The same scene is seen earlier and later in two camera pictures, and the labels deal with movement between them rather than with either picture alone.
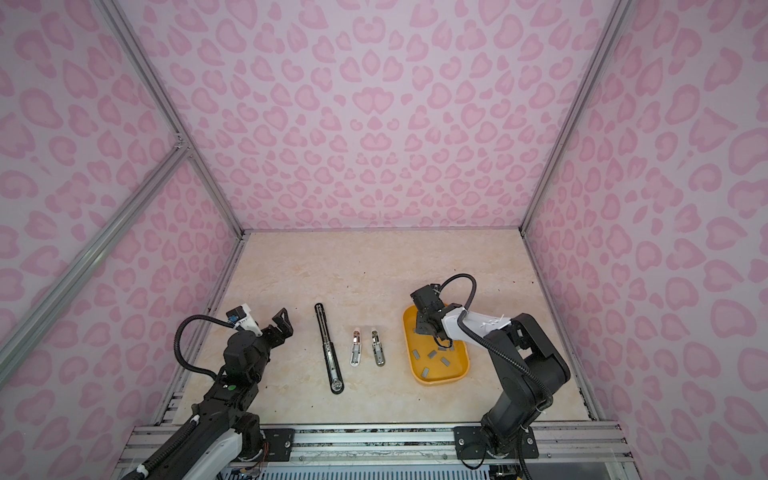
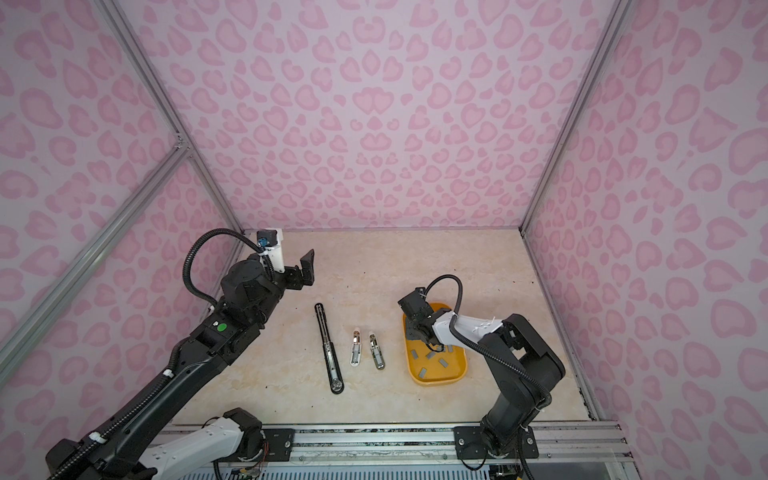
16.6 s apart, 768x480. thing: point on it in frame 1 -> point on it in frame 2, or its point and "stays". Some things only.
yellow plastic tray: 430,363 stays
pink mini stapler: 355,359 stays
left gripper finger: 283,322 -> 307,268
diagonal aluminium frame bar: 17,340 stays
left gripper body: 269,339 -> 291,279
